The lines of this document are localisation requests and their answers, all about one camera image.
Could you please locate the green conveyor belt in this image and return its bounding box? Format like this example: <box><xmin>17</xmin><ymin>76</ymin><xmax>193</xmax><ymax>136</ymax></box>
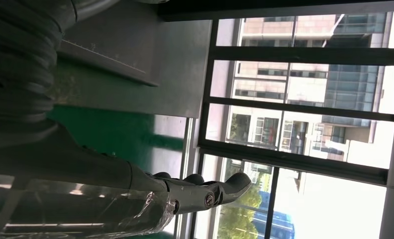
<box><xmin>47</xmin><ymin>105</ymin><xmax>186</xmax><ymax>239</ymax></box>

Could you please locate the black inbound scanner machine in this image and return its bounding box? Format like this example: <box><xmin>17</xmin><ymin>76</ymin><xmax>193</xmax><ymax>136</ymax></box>
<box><xmin>57</xmin><ymin>0</ymin><xmax>394</xmax><ymax>87</ymax></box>

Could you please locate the dark window frame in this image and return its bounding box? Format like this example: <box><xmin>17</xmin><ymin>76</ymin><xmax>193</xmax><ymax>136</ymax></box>
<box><xmin>190</xmin><ymin>9</ymin><xmax>394</xmax><ymax>239</ymax></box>

